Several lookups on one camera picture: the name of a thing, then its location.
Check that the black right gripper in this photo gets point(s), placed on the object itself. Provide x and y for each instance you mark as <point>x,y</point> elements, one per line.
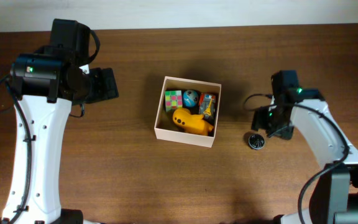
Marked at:
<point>260,119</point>

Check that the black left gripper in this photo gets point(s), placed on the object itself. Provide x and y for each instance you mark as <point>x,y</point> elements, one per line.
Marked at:
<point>105,84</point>

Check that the black round cap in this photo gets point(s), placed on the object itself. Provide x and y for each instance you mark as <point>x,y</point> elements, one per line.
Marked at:
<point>256,141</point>

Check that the red grey toy car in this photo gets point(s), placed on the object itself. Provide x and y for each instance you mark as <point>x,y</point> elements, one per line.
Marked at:
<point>207,106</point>

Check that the pastel puzzle cube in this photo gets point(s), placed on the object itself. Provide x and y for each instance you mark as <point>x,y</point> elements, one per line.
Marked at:
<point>173,100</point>

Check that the orange toy figure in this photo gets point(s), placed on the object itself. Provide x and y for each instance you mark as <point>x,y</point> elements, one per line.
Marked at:
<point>191,123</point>

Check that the blue ball with eyes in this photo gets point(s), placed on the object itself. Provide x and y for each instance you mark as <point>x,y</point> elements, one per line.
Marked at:
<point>190,98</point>

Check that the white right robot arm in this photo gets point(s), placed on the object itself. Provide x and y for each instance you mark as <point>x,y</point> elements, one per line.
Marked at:
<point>331,195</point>

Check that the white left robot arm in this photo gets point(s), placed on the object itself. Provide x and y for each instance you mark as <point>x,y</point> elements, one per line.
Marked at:
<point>44,88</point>

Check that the pink cardboard box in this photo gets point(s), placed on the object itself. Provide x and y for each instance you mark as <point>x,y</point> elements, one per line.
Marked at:
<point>163,125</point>

